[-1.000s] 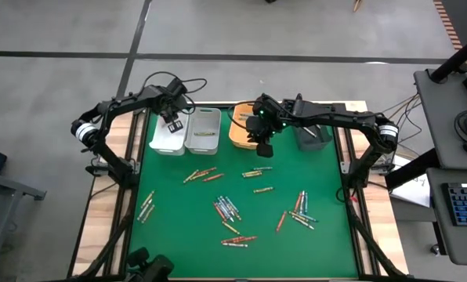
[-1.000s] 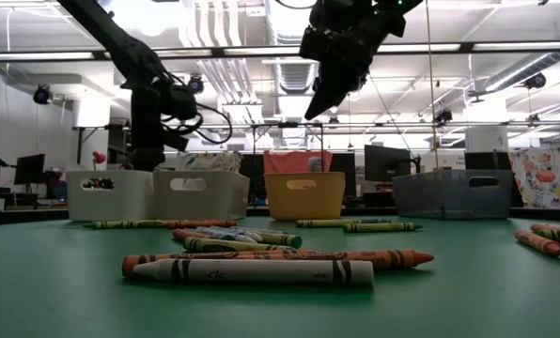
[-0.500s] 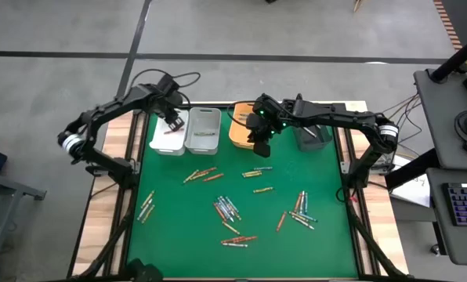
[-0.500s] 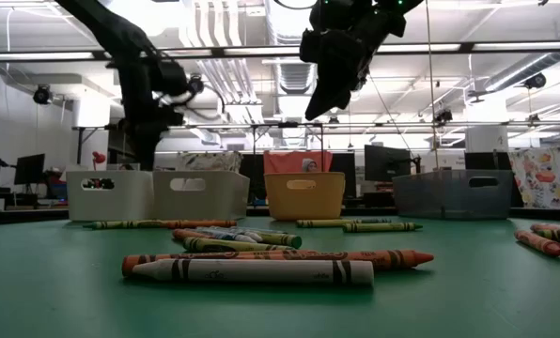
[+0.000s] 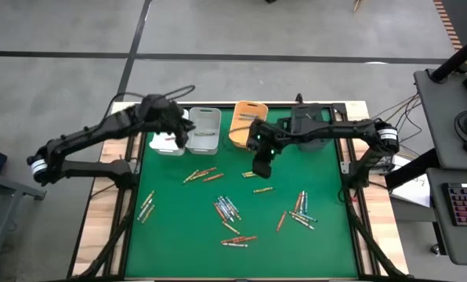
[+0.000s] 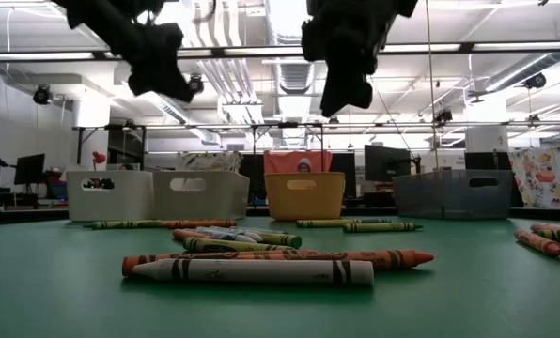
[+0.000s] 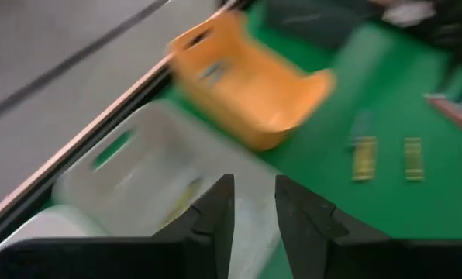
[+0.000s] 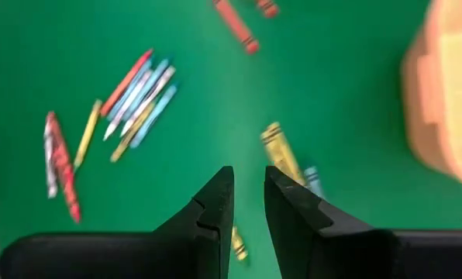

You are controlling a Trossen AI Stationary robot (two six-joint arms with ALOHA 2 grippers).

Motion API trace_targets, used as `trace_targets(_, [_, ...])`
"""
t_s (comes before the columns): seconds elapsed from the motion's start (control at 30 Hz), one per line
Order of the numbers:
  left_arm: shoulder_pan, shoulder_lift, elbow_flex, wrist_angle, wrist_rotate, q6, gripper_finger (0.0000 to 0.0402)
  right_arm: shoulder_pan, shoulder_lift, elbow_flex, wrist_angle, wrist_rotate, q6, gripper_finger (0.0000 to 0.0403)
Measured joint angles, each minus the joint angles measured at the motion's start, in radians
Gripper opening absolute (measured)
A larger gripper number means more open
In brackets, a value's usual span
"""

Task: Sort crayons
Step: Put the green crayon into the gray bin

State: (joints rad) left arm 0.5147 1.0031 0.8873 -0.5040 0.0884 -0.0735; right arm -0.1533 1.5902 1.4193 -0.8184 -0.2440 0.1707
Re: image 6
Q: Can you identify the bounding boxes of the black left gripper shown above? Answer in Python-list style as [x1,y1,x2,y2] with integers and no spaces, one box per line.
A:
[105,21,196,103]

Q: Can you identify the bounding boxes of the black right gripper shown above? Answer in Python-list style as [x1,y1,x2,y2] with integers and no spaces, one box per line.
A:
[301,0,406,118]

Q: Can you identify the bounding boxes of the yellow green crayon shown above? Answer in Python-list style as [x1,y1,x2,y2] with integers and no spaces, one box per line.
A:
[182,237,295,254]
[296,219,366,229]

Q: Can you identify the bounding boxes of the orange crayon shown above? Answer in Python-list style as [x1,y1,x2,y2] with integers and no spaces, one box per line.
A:
[172,228,215,241]
[160,220,238,230]
[260,249,435,272]
[121,252,309,277]

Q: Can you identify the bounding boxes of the black ceiling spot lamp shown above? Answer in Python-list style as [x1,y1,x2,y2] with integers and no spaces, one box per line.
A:
[523,72,548,90]
[32,84,54,106]
[188,73,205,96]

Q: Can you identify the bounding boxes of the white ceiling pipes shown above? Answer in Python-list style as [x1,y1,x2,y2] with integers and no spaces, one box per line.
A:
[185,0,267,126]

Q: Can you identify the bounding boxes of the black computer monitor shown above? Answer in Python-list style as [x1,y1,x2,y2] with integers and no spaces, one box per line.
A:
[13,153,46,186]
[463,150,514,170]
[364,144,412,183]

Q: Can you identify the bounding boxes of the thin hanging pole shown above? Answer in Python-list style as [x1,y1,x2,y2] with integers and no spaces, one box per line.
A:
[423,0,440,170]

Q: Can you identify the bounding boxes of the white patterned cloth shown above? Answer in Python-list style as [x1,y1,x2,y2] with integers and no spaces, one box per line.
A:
[175,150,243,173]

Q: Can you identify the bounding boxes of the orange cloth panel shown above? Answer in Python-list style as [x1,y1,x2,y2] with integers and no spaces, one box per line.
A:
[262,149,334,174]

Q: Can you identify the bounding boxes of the orange plastic bin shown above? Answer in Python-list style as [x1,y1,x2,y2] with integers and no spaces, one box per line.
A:
[263,171,347,222]

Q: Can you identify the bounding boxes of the white plastic bin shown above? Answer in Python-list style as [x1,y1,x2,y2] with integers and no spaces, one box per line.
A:
[66,169,155,223]

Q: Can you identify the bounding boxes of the light grey plastic bin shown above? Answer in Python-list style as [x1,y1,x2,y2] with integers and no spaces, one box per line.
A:
[151,169,251,222]

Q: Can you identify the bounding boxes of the long ceiling light bar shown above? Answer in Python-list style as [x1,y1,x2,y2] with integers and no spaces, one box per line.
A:
[0,40,560,65]

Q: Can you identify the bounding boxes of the dark grey plastic bin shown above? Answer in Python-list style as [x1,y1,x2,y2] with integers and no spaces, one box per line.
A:
[392,168,515,221]

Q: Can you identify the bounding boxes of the white crayon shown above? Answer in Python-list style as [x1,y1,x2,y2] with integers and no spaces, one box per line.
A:
[194,227,258,244]
[132,259,375,287]

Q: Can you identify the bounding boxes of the floral patterned cloth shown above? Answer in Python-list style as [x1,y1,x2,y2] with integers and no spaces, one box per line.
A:
[508,147,560,210]

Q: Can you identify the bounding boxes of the white ventilation duct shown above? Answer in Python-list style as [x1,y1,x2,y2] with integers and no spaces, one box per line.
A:
[115,69,223,146]

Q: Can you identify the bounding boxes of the black metal rack frame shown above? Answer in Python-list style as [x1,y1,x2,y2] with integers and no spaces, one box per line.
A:
[71,120,328,210]

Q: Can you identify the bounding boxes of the silver air duct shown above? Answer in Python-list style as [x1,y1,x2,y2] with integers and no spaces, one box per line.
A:
[484,51,560,93]

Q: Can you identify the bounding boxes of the black aluminium table frame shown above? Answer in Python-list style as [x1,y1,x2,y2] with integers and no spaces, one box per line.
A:
[0,206,560,225]

